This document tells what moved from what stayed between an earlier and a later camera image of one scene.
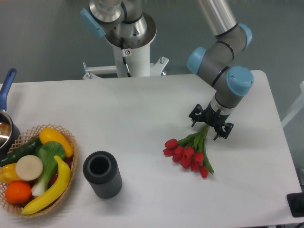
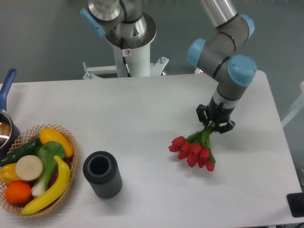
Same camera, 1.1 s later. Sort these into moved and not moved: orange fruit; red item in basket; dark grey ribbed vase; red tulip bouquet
Moved: red tulip bouquet
Not moved: orange fruit; red item in basket; dark grey ribbed vase
